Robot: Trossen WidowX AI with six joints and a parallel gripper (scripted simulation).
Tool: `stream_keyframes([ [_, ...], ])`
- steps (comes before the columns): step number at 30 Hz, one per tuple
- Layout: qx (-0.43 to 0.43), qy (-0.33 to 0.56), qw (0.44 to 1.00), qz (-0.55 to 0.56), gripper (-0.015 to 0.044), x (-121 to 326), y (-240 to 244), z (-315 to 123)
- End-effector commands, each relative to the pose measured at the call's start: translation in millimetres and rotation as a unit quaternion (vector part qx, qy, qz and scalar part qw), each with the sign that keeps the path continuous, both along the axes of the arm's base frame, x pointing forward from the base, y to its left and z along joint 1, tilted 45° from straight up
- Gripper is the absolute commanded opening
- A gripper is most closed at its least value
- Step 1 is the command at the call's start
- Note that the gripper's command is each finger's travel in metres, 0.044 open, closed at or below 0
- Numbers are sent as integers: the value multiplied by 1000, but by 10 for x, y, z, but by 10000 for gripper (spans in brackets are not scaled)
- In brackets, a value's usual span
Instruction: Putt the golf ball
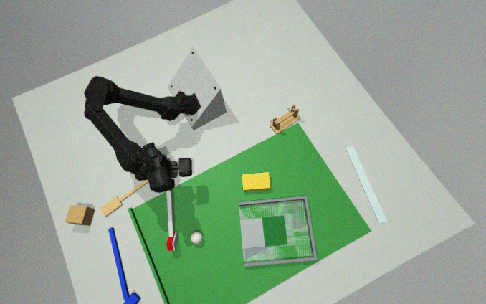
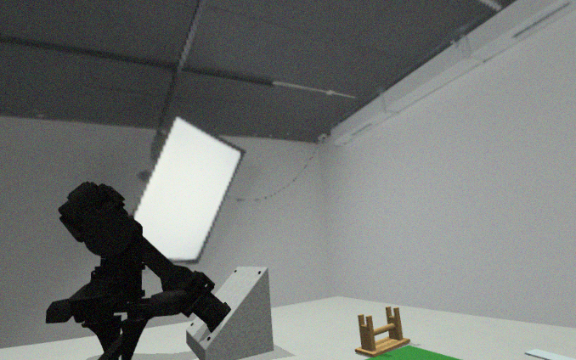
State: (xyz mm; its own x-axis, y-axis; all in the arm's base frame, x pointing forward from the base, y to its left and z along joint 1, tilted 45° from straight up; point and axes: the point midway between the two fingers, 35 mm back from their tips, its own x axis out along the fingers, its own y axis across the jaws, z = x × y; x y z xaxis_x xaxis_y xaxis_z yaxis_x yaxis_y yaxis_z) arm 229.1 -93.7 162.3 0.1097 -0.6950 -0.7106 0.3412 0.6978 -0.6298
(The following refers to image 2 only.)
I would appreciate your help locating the red putter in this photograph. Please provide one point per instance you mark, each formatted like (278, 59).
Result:
(114, 351)

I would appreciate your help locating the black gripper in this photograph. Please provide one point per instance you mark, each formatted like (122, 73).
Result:
(139, 310)

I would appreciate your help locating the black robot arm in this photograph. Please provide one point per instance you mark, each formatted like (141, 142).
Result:
(95, 215)

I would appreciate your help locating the green flat mat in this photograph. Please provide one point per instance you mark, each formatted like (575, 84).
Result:
(411, 353)

